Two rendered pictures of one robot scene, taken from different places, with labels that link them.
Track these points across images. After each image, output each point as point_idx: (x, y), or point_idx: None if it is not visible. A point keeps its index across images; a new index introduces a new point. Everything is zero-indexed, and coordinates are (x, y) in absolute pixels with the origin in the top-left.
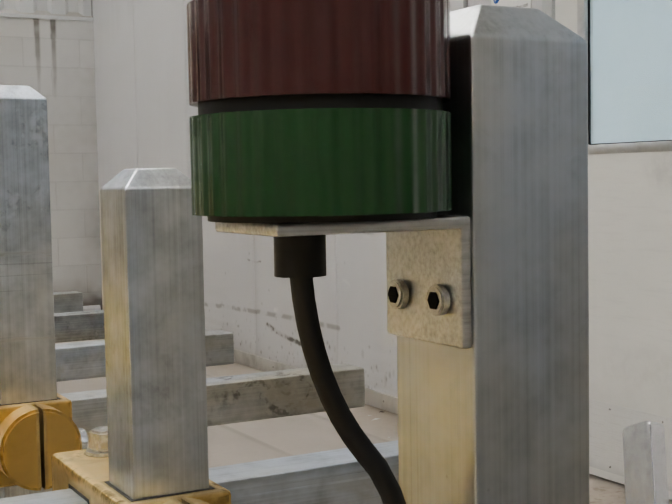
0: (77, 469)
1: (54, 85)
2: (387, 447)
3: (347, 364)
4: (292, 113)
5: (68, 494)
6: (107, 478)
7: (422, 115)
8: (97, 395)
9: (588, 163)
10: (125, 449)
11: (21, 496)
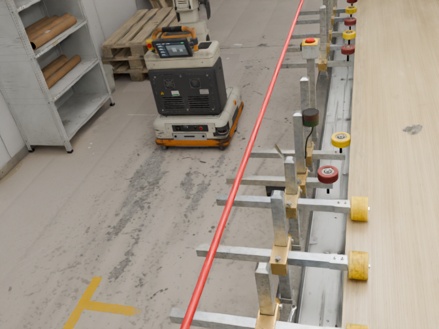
0: (296, 200)
1: None
2: (249, 198)
3: (196, 248)
4: None
5: (298, 201)
6: (295, 195)
7: None
8: (261, 250)
9: None
10: (296, 185)
11: (304, 203)
